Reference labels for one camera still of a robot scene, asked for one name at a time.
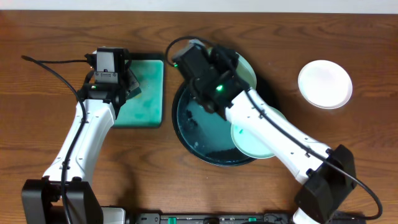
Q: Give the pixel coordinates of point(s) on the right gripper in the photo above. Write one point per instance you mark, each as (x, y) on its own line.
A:
(229, 57)

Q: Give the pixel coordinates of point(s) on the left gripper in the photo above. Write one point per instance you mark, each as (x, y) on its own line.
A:
(132, 83)

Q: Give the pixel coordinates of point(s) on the green scouring sponge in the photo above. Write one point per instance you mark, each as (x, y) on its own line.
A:
(133, 93)

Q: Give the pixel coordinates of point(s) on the mint plate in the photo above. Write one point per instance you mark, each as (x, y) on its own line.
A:
(248, 144)
(242, 66)

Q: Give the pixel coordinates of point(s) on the white plate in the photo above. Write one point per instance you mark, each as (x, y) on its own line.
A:
(325, 84)

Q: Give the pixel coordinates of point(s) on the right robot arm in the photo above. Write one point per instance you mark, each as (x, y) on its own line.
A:
(327, 175)

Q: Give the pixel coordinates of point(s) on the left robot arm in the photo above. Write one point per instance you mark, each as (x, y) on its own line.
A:
(64, 193)

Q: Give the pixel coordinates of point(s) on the black rectangular soap tray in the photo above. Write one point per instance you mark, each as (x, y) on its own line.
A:
(146, 109)

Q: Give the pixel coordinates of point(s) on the round black tray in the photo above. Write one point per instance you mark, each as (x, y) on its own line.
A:
(207, 136)

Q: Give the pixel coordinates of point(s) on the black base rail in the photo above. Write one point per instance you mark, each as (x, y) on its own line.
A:
(156, 218)

